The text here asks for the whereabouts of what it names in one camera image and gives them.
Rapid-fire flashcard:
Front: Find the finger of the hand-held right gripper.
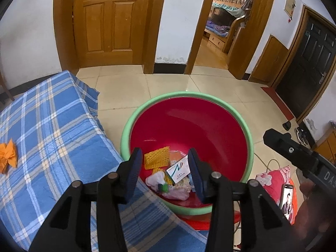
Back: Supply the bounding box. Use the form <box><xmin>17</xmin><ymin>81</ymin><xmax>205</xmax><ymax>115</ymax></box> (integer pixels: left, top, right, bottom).
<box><xmin>263</xmin><ymin>129</ymin><xmax>336</xmax><ymax>189</ymax></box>

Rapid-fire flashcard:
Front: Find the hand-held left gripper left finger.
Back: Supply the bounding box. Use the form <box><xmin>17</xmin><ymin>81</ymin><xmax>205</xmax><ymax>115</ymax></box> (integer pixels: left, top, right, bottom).
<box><xmin>29</xmin><ymin>148</ymin><xmax>143</xmax><ymax>252</ymax></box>

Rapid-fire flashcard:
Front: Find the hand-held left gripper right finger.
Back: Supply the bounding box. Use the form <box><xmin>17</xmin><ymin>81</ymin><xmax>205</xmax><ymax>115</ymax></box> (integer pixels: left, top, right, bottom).
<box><xmin>187</xmin><ymin>148</ymin><xmax>306</xmax><ymax>252</ymax></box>

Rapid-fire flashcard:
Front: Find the white medicine box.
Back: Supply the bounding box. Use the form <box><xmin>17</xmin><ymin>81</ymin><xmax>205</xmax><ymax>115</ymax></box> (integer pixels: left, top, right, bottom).
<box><xmin>165</xmin><ymin>155</ymin><xmax>190</xmax><ymax>184</ymax></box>

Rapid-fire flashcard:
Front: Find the large yellow foam fruit net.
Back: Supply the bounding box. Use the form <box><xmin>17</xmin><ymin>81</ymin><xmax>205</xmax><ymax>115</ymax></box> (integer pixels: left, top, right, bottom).
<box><xmin>144</xmin><ymin>146</ymin><xmax>170</xmax><ymax>170</ymax></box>

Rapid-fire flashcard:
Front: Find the red basin with green rim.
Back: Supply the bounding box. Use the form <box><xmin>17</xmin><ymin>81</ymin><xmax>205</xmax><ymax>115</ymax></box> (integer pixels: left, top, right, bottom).
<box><xmin>120</xmin><ymin>91</ymin><xmax>255</xmax><ymax>214</ymax></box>

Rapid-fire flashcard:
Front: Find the pair of sneakers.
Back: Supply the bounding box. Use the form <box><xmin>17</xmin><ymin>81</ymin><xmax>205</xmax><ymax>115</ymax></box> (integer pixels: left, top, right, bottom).
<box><xmin>294</xmin><ymin>127</ymin><xmax>311</xmax><ymax>145</ymax></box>

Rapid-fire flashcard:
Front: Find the pale crumpled plastic bag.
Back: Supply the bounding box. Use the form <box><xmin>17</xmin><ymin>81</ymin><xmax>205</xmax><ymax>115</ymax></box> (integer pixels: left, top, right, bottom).
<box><xmin>146</xmin><ymin>172</ymin><xmax>191</xmax><ymax>200</ymax></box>

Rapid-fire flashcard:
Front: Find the wooden cabinet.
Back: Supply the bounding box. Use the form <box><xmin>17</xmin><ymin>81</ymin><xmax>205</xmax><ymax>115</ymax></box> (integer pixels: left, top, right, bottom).
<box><xmin>314</xmin><ymin>130</ymin><xmax>336</xmax><ymax>163</ymax></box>

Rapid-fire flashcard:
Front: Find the red floral cushion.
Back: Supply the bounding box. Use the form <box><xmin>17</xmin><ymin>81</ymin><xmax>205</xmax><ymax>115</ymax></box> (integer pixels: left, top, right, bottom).
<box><xmin>256</xmin><ymin>166</ymin><xmax>298</xmax><ymax>217</ymax></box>

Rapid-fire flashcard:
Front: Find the red plastic stool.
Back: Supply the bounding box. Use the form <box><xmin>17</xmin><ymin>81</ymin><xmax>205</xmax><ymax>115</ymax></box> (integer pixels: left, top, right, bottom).
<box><xmin>181</xmin><ymin>210</ymin><xmax>242</xmax><ymax>231</ymax></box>

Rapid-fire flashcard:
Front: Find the red doormat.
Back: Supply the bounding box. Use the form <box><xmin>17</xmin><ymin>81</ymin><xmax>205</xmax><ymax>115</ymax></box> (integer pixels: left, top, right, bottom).
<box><xmin>261</xmin><ymin>86</ymin><xmax>295</xmax><ymax>120</ymax></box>

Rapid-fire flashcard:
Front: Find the smartphone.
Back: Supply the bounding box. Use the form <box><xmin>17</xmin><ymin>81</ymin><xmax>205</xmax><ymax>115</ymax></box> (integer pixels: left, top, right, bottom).
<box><xmin>279</xmin><ymin>184</ymin><xmax>294</xmax><ymax>219</ymax></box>

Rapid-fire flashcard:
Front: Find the black metal door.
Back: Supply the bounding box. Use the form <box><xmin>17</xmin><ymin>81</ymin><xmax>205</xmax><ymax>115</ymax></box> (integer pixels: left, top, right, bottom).
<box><xmin>276</xmin><ymin>14</ymin><xmax>336</xmax><ymax>117</ymax></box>

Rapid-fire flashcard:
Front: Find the small wooden cabinet door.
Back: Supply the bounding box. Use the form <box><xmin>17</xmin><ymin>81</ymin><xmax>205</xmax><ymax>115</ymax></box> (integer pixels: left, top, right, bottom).
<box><xmin>248</xmin><ymin>35</ymin><xmax>290</xmax><ymax>84</ymax></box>

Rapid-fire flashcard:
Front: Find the blue plaid tablecloth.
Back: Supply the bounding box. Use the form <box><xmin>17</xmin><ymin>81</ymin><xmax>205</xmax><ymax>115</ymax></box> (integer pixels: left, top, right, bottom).
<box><xmin>0</xmin><ymin>70</ymin><xmax>210</xmax><ymax>252</ymax></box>

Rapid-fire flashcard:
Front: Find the orange crinkled paper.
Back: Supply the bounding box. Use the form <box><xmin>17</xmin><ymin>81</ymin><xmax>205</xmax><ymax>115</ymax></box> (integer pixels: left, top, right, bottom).
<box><xmin>0</xmin><ymin>140</ymin><xmax>18</xmax><ymax>174</ymax></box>

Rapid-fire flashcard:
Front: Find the wooden bunk bed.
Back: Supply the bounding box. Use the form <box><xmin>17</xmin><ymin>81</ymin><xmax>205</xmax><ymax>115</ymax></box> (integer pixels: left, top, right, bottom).
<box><xmin>205</xmin><ymin>0</ymin><xmax>252</xmax><ymax>54</ymax></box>

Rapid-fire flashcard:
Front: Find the wooden panel door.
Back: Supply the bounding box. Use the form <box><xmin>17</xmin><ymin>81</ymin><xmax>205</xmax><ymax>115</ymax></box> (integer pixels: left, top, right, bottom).
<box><xmin>73</xmin><ymin>0</ymin><xmax>153</xmax><ymax>67</ymax></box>

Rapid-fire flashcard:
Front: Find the white cable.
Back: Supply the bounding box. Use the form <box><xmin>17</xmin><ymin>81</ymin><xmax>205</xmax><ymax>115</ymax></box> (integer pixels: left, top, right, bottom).
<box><xmin>253</xmin><ymin>152</ymin><xmax>282</xmax><ymax>175</ymax></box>

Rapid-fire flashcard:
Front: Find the wooden door frame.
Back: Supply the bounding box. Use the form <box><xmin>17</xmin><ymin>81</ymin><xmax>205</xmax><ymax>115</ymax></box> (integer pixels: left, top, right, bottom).
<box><xmin>54</xmin><ymin>0</ymin><xmax>168</xmax><ymax>75</ymax></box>

